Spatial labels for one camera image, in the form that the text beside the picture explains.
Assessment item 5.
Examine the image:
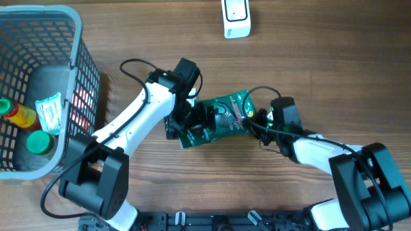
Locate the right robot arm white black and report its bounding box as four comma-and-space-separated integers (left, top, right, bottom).
242, 97, 410, 230

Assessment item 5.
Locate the green 3M gloves packet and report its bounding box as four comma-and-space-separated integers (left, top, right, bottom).
179, 89, 256, 149

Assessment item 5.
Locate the green lid jar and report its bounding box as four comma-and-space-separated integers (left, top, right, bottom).
26, 130, 57, 158

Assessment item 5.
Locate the light teal tissue pack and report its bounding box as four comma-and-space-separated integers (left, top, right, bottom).
35, 92, 62, 135

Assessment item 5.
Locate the white barcode scanner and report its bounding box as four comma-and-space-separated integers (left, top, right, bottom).
221, 0, 251, 39

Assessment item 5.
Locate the red sauce bottle green cap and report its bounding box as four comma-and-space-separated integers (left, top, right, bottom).
1, 98, 41, 131

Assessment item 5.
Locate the small red snack packet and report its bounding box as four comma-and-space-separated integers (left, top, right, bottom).
70, 89, 94, 130

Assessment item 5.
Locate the grey plastic mesh basket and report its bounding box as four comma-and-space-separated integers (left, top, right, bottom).
1, 5, 101, 180

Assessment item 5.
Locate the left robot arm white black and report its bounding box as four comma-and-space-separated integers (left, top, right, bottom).
58, 58, 203, 230

